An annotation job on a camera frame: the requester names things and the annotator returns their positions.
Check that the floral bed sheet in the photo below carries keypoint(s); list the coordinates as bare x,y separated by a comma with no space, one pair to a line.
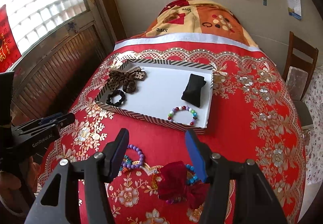
313,149

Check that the left hand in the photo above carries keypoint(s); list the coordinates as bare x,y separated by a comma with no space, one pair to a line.
10,183

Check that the white striped-edge tray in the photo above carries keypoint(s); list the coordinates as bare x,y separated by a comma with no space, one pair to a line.
157,98

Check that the red satin bow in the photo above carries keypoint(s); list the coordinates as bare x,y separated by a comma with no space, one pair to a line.
180,182

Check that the red paper banner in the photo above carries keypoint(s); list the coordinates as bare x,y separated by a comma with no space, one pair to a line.
9,52

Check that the leopard print bow scrunchie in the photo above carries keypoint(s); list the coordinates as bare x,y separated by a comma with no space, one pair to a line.
125,79

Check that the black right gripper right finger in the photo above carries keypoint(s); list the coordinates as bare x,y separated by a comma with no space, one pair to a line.
255,201

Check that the black fabric bow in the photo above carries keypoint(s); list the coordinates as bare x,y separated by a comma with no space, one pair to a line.
192,92

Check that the wooden chair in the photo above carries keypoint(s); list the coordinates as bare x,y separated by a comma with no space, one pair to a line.
298,72

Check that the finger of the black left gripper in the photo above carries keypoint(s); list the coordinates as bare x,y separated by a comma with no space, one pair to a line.
60,119

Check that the black scrunchie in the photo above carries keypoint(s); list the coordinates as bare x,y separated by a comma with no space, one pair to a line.
116,98

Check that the orange patterned blanket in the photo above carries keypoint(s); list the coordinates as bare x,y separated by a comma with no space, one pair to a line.
198,16

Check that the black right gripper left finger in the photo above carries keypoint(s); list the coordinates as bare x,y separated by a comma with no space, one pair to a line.
58,200

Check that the red gold floral tablecloth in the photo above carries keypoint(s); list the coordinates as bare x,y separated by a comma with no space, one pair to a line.
251,116

